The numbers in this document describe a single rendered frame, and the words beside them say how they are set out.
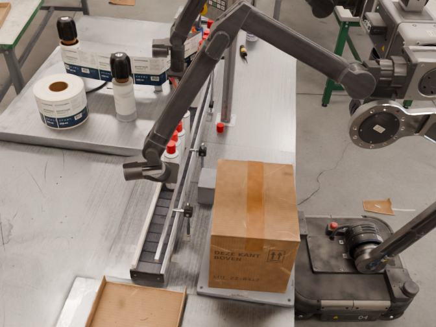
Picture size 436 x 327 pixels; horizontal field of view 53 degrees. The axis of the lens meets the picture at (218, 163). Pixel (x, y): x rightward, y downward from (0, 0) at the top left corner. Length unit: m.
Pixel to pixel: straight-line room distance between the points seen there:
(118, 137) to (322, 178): 1.60
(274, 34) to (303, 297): 1.34
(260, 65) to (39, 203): 1.35
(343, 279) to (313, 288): 0.16
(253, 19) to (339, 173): 2.09
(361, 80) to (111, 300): 0.96
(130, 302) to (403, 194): 2.14
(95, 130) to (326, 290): 1.28
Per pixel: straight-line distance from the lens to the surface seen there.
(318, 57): 1.18
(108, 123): 1.93
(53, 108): 1.88
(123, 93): 1.84
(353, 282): 2.26
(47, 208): 1.70
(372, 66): 1.23
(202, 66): 1.15
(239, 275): 1.33
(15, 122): 2.03
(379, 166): 3.24
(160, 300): 1.41
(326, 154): 3.20
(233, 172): 1.34
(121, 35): 2.69
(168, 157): 1.50
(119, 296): 1.43
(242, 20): 1.11
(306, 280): 2.20
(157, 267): 1.41
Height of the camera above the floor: 2.06
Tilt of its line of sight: 44 degrees down
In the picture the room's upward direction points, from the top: 4 degrees clockwise
